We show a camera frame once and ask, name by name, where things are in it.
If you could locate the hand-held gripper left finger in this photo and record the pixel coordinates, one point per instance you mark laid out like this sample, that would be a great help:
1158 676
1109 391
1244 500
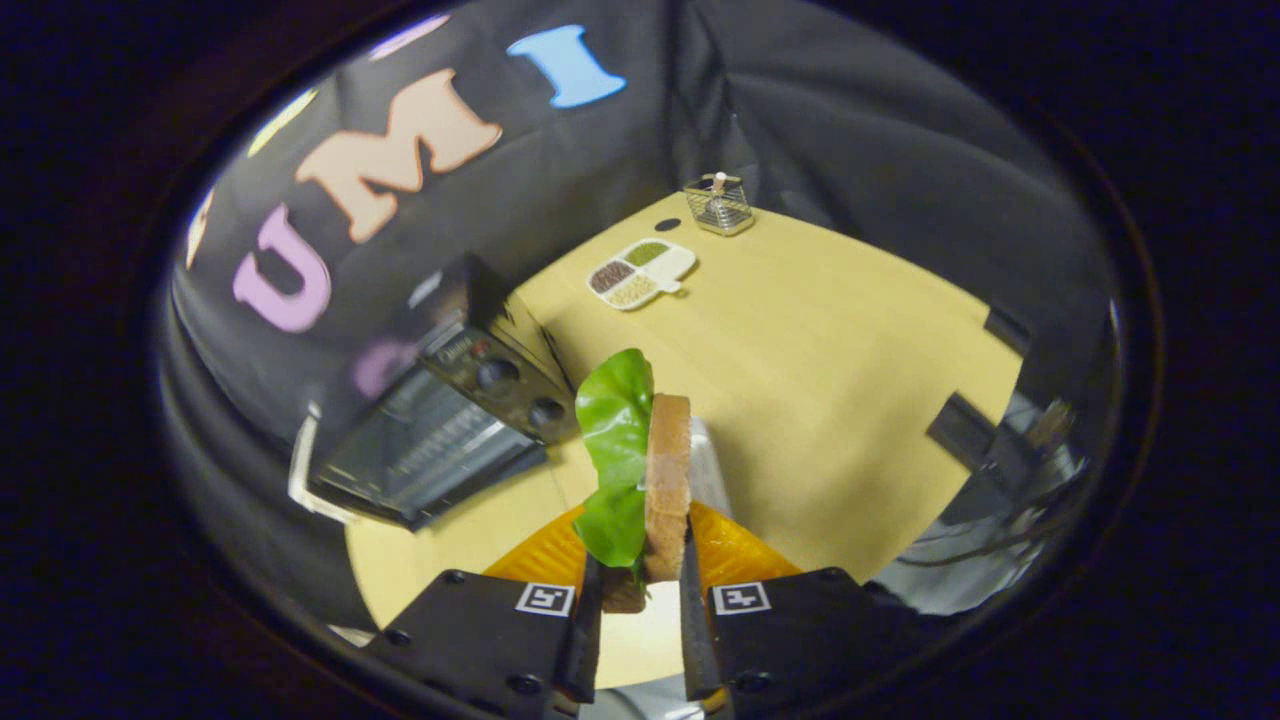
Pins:
583 650

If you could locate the white rectangular plastic container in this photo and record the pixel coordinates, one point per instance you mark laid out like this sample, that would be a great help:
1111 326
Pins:
708 470

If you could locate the lettuce bread sandwich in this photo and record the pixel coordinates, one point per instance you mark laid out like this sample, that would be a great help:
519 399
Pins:
667 480

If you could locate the black backdrop cloth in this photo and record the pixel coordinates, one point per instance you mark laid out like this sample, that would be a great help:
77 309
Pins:
560 180

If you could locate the white flat panel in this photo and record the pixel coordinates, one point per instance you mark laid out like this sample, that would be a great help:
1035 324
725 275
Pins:
303 470

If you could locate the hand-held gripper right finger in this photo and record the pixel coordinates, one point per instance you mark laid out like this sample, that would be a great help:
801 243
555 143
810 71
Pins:
697 640

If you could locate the black toaster oven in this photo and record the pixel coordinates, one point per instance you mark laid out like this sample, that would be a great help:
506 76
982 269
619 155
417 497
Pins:
490 375

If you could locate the white divided dish with grains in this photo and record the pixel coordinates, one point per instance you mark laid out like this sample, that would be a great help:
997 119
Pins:
640 273

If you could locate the black table clamp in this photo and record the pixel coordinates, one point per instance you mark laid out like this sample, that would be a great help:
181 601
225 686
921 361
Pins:
1006 330
960 430

